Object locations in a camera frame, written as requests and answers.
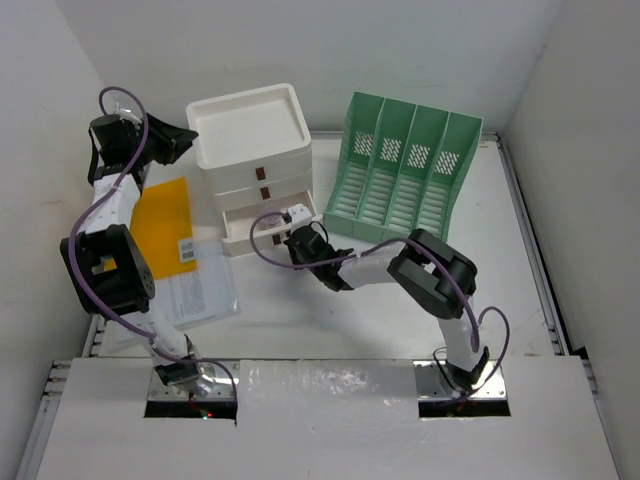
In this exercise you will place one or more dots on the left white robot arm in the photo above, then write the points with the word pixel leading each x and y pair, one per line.
pixel 107 268

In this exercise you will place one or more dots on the small clear round container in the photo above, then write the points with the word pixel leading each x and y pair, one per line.
pixel 270 220

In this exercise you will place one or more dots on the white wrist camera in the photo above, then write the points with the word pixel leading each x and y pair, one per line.
pixel 297 216
pixel 125 111

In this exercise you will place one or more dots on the clear plastic document sleeve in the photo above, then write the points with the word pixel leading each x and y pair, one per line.
pixel 202 296

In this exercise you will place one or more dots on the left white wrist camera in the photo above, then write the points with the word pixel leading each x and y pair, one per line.
pixel 125 111

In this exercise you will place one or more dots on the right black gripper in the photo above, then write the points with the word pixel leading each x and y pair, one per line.
pixel 295 258

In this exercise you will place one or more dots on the yellow plastic folder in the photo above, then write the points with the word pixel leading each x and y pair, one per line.
pixel 162 229

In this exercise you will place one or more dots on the green file rack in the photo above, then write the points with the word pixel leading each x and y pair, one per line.
pixel 401 167

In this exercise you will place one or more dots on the metal base plate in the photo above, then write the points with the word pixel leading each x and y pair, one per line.
pixel 431 385
pixel 213 384

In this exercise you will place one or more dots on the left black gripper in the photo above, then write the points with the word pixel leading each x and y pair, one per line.
pixel 175 143

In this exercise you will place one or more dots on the white foam front board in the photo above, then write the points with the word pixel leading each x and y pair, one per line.
pixel 328 420

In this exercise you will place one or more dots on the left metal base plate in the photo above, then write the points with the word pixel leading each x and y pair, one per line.
pixel 213 384

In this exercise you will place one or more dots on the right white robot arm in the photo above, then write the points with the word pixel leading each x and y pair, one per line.
pixel 437 277

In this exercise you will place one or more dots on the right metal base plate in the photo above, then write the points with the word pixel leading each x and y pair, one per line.
pixel 431 385

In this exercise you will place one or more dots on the white drawer cabinet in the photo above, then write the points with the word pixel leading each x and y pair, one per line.
pixel 263 127

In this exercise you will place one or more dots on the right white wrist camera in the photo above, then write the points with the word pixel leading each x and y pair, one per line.
pixel 297 216

